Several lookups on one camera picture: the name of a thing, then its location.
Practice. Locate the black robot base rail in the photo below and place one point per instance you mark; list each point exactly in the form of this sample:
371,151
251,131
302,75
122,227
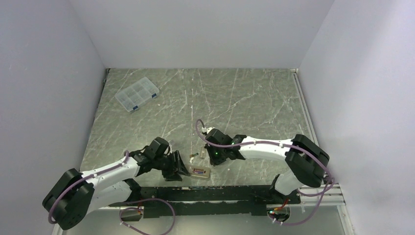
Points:
254,200

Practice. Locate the clear plastic organizer box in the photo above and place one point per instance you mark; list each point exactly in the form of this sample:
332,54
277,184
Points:
138,94

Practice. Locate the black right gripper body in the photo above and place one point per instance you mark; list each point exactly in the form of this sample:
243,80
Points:
217,155

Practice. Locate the white remote control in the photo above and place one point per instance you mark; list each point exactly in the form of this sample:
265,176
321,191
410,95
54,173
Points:
204,176

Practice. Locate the aluminium frame rail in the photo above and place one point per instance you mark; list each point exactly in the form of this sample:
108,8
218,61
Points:
342,210

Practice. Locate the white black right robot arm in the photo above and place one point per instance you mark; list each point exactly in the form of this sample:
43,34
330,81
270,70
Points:
307,162

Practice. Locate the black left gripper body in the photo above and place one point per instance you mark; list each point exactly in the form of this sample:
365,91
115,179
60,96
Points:
167,166

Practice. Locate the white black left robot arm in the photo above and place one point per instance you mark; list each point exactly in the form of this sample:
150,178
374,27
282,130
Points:
77,194

